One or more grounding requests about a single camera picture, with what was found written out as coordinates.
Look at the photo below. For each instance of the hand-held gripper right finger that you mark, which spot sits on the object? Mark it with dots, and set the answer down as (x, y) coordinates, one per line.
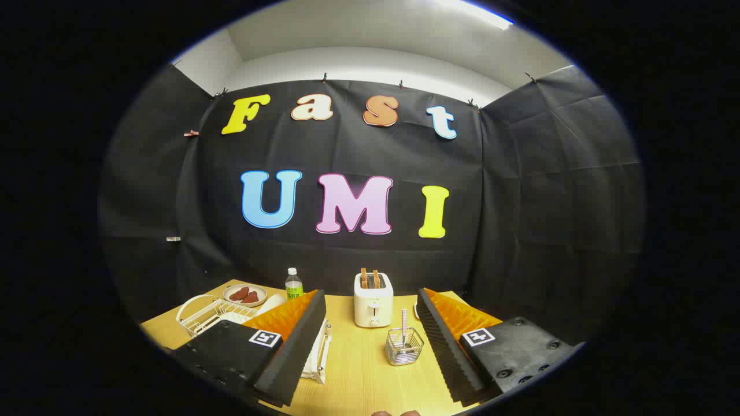
(442, 346)

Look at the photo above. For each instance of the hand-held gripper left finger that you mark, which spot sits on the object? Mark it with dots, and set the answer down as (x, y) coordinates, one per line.
(300, 346)

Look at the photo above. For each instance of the small beige dish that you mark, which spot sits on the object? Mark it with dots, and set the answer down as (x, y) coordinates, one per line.
(260, 296)

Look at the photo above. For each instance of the green label drink bottle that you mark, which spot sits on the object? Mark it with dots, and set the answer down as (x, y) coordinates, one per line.
(293, 289)

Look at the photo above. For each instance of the red meat slice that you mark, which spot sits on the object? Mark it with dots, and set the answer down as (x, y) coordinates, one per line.
(238, 293)
(251, 297)

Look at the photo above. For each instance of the white drain mat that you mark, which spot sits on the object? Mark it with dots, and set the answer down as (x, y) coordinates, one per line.
(237, 317)

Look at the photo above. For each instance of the white toaster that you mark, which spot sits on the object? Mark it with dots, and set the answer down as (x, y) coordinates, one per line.
(373, 306)

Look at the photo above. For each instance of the black backdrop cloth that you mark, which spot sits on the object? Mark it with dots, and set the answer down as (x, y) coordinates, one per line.
(347, 150)

